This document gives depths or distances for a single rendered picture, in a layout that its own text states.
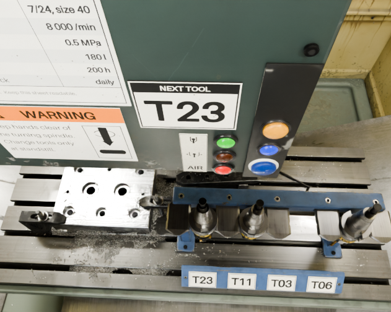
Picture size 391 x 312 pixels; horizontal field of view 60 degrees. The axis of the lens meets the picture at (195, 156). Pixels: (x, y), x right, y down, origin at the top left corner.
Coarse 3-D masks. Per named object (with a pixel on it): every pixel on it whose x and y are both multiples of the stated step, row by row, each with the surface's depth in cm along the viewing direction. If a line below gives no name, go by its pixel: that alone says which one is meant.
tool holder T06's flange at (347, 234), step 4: (348, 212) 74; (344, 216) 74; (340, 220) 74; (344, 220) 73; (340, 224) 74; (344, 224) 73; (344, 228) 72; (368, 228) 72; (344, 232) 73; (348, 232) 72; (352, 232) 72; (368, 232) 72; (344, 236) 74; (348, 236) 72; (352, 236) 72; (356, 236) 73; (360, 236) 73; (364, 236) 72; (348, 240) 74; (360, 240) 73
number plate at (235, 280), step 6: (228, 276) 95; (234, 276) 94; (240, 276) 94; (246, 276) 94; (252, 276) 94; (228, 282) 95; (234, 282) 95; (240, 282) 95; (246, 282) 95; (252, 282) 95; (240, 288) 96; (246, 288) 96; (252, 288) 96
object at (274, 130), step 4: (268, 124) 33; (272, 124) 33; (276, 124) 33; (280, 124) 33; (284, 124) 33; (264, 128) 34; (268, 128) 33; (272, 128) 33; (276, 128) 33; (280, 128) 33; (284, 128) 33; (264, 132) 34; (268, 132) 34; (272, 132) 34; (276, 132) 34; (280, 132) 34; (284, 132) 34; (268, 136) 34; (272, 136) 34; (276, 136) 34; (280, 136) 34
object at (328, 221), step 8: (320, 216) 75; (328, 216) 75; (336, 216) 75; (320, 224) 74; (328, 224) 74; (336, 224) 74; (320, 232) 73; (328, 232) 73; (336, 232) 73; (328, 240) 72
